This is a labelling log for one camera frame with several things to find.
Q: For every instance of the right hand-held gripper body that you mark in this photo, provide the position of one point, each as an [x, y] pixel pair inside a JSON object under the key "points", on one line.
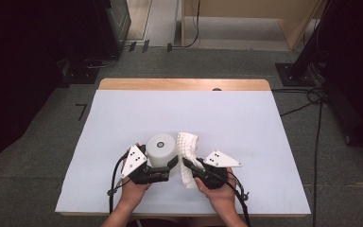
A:
{"points": [[219, 160]]}

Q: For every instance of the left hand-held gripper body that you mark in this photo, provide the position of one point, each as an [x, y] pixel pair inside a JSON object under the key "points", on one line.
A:
{"points": [[134, 162]]}

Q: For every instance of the white plastic cup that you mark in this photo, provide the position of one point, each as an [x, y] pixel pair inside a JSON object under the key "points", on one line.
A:
{"points": [[160, 156]]}

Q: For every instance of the white waffle cloth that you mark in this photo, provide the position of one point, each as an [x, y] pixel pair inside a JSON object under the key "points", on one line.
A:
{"points": [[186, 145]]}

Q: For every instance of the person's left hand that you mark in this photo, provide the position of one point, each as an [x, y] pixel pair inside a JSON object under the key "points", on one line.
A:
{"points": [[132, 194]]}

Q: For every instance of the person's right hand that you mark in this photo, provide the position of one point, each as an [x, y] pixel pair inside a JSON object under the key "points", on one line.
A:
{"points": [[220, 194]]}

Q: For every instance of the white table cover sheet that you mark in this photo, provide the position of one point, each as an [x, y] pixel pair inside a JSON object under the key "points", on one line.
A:
{"points": [[233, 126]]}

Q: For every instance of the person's lap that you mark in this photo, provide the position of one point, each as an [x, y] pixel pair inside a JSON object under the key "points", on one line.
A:
{"points": [[160, 224]]}

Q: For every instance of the wooden table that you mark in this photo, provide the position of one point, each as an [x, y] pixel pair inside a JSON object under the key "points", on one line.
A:
{"points": [[170, 84]]}

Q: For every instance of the black stand base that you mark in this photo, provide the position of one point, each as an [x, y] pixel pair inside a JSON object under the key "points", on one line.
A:
{"points": [[82, 75]]}

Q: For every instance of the black metal stand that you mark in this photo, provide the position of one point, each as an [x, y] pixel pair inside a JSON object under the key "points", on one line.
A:
{"points": [[296, 74]]}

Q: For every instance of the dark cabinet with glass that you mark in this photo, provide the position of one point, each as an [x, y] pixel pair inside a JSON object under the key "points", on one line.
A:
{"points": [[119, 19]]}

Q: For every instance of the dark curtain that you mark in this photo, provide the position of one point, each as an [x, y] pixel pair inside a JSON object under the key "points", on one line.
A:
{"points": [[359, 63], [19, 63]]}

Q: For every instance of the beige wooden partition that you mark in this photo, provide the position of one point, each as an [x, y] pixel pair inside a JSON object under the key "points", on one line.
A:
{"points": [[249, 8]]}

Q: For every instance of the black floor bracket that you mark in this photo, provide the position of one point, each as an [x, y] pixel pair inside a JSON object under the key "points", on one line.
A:
{"points": [[169, 47], [132, 46], [145, 46]]}

